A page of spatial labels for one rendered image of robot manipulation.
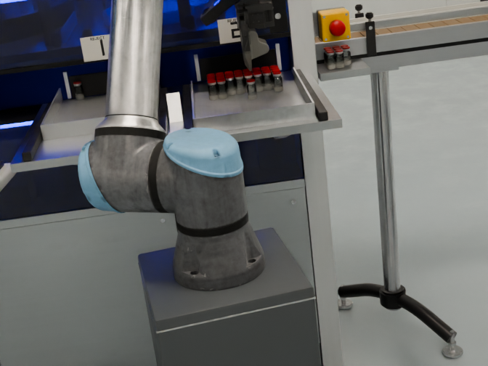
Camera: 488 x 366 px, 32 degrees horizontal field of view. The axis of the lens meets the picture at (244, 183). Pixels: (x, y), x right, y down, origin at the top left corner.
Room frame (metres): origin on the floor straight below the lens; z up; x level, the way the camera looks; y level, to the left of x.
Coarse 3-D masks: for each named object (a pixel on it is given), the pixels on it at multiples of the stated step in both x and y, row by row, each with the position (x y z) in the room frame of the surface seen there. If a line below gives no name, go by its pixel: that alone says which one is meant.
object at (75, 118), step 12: (60, 96) 2.13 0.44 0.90; (96, 96) 2.15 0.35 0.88; (60, 108) 2.07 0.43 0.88; (72, 108) 2.05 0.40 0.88; (84, 108) 2.04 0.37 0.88; (96, 108) 2.02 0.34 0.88; (48, 120) 1.90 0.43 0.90; (60, 120) 1.96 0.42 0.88; (72, 120) 1.94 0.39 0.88; (84, 120) 1.82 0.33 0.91; (96, 120) 1.82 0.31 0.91; (48, 132) 1.81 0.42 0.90; (60, 132) 1.81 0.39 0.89; (72, 132) 1.81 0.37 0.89; (84, 132) 1.81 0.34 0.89
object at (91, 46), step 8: (80, 40) 2.07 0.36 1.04; (88, 40) 2.07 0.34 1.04; (96, 40) 2.07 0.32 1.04; (104, 40) 2.08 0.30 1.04; (88, 48) 2.07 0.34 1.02; (96, 48) 2.07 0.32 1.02; (104, 48) 2.08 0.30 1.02; (88, 56) 2.07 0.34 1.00; (96, 56) 2.07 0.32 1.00; (104, 56) 2.08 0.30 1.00
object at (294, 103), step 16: (192, 96) 1.90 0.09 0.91; (208, 96) 2.01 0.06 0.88; (240, 96) 1.97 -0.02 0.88; (272, 96) 1.93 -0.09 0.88; (288, 96) 1.92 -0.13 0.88; (304, 96) 1.85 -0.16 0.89; (192, 112) 1.76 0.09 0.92; (208, 112) 1.87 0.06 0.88; (224, 112) 1.85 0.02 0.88; (240, 112) 1.72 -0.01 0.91; (256, 112) 1.72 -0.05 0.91; (272, 112) 1.72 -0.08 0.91; (288, 112) 1.72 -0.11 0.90; (304, 112) 1.72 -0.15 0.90; (208, 128) 1.71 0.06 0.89; (224, 128) 1.71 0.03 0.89; (240, 128) 1.71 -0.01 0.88
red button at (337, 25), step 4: (336, 20) 2.07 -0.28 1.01; (340, 20) 2.07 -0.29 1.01; (332, 24) 2.07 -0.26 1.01; (336, 24) 2.06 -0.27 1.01; (340, 24) 2.06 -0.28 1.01; (344, 24) 2.07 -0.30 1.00; (332, 28) 2.06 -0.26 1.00; (336, 28) 2.06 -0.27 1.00; (340, 28) 2.06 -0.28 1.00; (344, 28) 2.07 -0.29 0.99; (332, 32) 2.07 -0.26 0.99; (336, 32) 2.06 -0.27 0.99; (340, 32) 2.06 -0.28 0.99; (344, 32) 2.07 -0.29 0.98
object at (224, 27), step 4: (220, 20) 2.09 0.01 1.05; (224, 20) 2.09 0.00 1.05; (228, 20) 2.09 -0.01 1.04; (232, 20) 2.09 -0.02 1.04; (236, 20) 2.09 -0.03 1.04; (220, 24) 2.09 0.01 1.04; (224, 24) 2.09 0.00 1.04; (228, 24) 2.09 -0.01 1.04; (236, 24) 2.09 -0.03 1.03; (220, 28) 2.09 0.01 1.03; (224, 28) 2.09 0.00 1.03; (228, 28) 2.09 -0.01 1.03; (232, 28) 2.09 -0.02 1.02; (220, 32) 2.09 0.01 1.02; (224, 32) 2.09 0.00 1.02; (228, 32) 2.09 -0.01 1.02; (236, 32) 2.09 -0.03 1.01; (220, 36) 2.09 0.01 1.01; (224, 36) 2.09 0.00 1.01; (228, 36) 2.09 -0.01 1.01; (220, 40) 2.09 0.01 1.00; (224, 40) 2.09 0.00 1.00; (228, 40) 2.09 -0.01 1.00; (232, 40) 2.09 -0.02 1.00; (236, 40) 2.09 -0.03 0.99
